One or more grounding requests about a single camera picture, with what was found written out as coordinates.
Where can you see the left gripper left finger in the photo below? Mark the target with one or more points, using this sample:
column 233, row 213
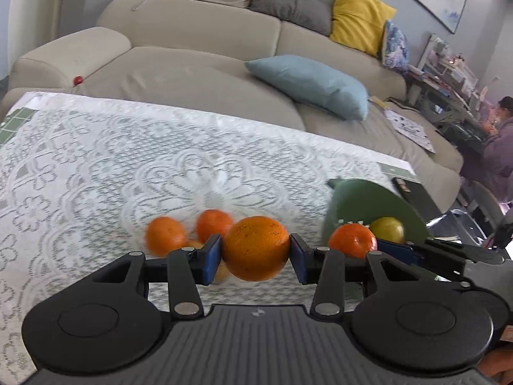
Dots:
column 186, row 269

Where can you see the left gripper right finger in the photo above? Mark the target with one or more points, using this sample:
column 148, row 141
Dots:
column 325, row 268

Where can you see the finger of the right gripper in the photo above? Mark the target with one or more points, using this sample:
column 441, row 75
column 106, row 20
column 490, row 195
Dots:
column 403, row 253

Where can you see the yellow-green pear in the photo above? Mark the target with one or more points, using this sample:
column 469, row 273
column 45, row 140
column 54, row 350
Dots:
column 388, row 229

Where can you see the hidden orange tangerine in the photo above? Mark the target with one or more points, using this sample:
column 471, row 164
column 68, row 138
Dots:
column 354, row 240

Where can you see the small brown longan front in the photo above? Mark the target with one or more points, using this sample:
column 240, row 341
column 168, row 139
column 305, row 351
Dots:
column 195, row 244

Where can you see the small brown longan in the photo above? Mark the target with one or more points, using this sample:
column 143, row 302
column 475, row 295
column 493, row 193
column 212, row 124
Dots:
column 222, row 274
column 195, row 244

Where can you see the black notebook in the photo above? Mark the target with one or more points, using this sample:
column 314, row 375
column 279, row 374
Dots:
column 419, row 198

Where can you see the green plastic colander bowl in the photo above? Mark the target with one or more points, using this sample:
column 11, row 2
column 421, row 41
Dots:
column 361, row 201

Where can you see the grey office chair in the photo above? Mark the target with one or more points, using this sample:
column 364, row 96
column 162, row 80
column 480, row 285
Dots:
column 480, row 220

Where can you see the printed paper sheet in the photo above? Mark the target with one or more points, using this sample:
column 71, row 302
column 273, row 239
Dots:
column 410, row 129

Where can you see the person in purple robe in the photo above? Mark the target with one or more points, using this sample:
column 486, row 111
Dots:
column 492, row 167

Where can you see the white lace tablecloth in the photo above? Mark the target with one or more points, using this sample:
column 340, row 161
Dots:
column 82, row 180

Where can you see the cluttered desk with shelf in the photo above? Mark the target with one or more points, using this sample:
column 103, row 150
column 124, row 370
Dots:
column 448, row 94

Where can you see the light blue pillow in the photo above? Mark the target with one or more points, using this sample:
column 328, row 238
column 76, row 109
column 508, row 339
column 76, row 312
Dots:
column 311, row 82

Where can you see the blue floral cushion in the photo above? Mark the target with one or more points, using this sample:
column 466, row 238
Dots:
column 395, row 49

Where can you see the small red ball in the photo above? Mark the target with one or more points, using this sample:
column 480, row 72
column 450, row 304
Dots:
column 78, row 80

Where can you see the beige sofa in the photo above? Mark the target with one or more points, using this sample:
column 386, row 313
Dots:
column 191, row 54

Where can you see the green grid table mat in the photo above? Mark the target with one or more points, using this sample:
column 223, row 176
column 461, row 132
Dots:
column 13, row 122

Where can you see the yellow cushion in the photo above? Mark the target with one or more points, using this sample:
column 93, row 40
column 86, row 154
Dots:
column 359, row 24

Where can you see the grey back cushion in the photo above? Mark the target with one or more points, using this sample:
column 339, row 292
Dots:
column 313, row 15

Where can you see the cream door with handle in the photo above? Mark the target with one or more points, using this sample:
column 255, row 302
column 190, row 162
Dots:
column 32, row 23

